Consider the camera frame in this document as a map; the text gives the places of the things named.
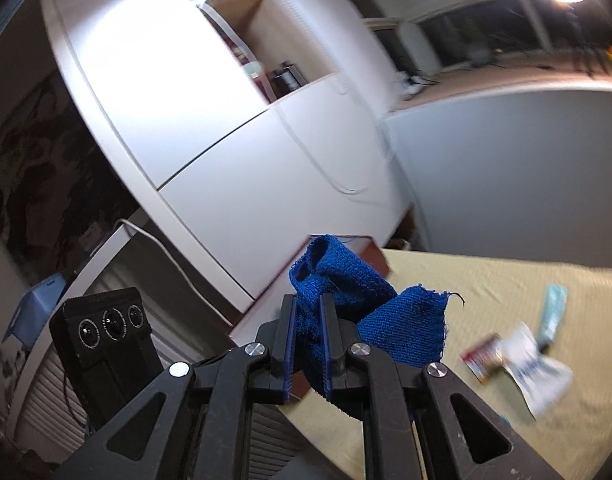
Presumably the red cardboard box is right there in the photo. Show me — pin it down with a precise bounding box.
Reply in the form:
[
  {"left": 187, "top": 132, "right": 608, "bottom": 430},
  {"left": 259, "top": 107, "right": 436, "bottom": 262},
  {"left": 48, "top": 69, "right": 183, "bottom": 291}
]
[{"left": 231, "top": 235, "right": 388, "bottom": 404}]

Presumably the white plastic pouch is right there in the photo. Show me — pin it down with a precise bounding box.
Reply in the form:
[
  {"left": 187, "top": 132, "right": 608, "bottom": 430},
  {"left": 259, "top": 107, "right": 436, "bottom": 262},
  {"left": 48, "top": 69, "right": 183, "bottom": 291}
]
[{"left": 501, "top": 324, "right": 573, "bottom": 418}]

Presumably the black camera box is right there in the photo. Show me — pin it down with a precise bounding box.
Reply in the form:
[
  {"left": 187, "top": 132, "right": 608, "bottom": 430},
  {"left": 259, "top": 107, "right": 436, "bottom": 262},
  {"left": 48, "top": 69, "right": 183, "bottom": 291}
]
[{"left": 49, "top": 287, "right": 163, "bottom": 430}]

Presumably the yellow striped tablecloth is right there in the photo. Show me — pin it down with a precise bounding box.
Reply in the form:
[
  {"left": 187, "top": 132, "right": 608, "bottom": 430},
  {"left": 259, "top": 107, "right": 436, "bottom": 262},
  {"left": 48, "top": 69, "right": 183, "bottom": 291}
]
[{"left": 290, "top": 240, "right": 612, "bottom": 479}]

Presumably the red white snack packet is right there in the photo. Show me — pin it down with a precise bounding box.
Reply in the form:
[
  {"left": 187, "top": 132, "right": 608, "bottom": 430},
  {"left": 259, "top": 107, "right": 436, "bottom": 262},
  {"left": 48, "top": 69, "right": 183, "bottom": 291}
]
[{"left": 460, "top": 334, "right": 504, "bottom": 384}]

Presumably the blue knitted cloth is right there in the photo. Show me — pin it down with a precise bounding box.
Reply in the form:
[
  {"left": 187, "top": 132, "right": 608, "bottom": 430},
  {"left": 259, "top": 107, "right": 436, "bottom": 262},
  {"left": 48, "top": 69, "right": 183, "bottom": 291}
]
[{"left": 287, "top": 233, "right": 467, "bottom": 395}]

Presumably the white cable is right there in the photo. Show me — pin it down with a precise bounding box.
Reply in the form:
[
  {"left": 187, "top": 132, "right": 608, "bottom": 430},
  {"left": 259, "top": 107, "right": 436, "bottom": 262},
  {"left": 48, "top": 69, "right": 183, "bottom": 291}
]
[{"left": 182, "top": 0, "right": 403, "bottom": 196}]

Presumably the teal cream tube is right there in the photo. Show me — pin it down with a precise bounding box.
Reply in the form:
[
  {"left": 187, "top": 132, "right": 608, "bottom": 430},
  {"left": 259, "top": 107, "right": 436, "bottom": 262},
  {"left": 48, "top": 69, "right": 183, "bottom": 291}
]
[{"left": 535, "top": 284, "right": 568, "bottom": 352}]

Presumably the white cabinet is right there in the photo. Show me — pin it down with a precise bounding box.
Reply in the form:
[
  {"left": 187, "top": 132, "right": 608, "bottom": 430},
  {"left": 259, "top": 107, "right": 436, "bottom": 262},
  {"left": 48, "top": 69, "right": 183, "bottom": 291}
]
[{"left": 40, "top": 0, "right": 409, "bottom": 311}]

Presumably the dark bottle on shelf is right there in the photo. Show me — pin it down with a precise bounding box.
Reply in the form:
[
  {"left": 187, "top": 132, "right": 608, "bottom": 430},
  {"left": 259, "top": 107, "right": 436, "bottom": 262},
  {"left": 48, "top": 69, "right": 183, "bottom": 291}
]
[{"left": 271, "top": 61, "right": 308, "bottom": 99}]

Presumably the grey partition panel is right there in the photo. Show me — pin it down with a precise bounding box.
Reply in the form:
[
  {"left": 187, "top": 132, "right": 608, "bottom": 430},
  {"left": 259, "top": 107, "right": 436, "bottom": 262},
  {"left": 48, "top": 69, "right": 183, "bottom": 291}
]
[{"left": 387, "top": 90, "right": 612, "bottom": 268}]

